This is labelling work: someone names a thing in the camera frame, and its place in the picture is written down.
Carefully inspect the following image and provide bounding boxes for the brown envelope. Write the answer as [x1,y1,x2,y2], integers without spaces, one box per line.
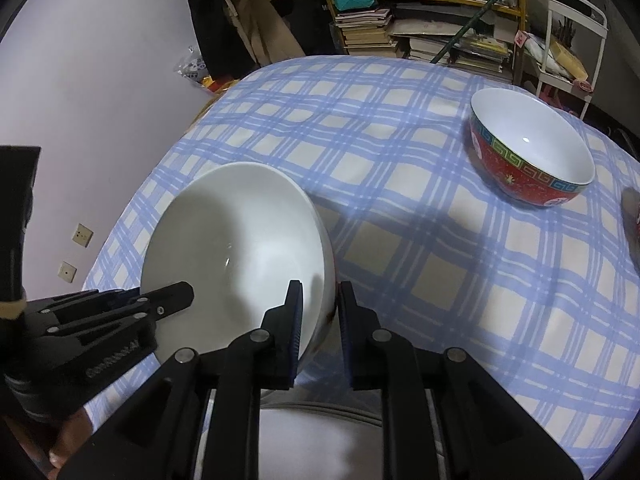
[547,40,588,81]

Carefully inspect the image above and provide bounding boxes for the black pole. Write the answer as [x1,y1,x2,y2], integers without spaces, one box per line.
[430,0,538,66]

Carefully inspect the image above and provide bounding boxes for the person's left hand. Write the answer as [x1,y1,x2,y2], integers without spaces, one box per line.
[49,405,103,476]

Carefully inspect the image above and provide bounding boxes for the wooden shelf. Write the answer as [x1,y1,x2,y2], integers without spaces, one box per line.
[310,0,531,86]

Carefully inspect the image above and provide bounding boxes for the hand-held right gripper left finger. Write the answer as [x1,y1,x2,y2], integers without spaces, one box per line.
[59,280,305,480]

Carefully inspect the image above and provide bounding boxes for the stack of old books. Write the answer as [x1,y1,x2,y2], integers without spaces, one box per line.
[334,7,401,58]

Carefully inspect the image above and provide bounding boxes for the yellow red package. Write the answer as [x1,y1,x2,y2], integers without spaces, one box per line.
[200,75,246,96]

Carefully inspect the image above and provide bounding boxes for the blue plaid bed sheet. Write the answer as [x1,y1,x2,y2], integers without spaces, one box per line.
[80,55,640,480]

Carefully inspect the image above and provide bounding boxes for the pile of magazines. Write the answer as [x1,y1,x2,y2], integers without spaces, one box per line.
[390,2,516,81]

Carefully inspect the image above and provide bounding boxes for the white cherry print plate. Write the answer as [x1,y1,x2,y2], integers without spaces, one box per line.
[257,400,386,480]

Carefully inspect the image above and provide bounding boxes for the dark hanging coat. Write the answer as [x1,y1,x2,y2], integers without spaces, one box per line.
[187,0,261,78]

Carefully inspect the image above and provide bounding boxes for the blue white printed bag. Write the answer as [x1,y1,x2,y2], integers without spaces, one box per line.
[175,47,211,83]

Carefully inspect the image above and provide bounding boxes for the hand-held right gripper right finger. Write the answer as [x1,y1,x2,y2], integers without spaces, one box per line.
[338,281,583,480]

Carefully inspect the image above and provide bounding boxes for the beige hanging garment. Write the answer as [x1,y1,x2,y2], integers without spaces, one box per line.
[220,0,308,68]

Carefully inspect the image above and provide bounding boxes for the red patterned bowl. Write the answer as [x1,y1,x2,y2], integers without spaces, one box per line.
[469,88,597,209]

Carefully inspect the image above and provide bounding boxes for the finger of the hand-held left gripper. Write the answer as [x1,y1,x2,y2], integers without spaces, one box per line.
[0,145,42,318]
[20,281,195,341]

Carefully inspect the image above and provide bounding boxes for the white bowl with orange print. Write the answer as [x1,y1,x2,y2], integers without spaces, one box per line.
[140,161,337,361]

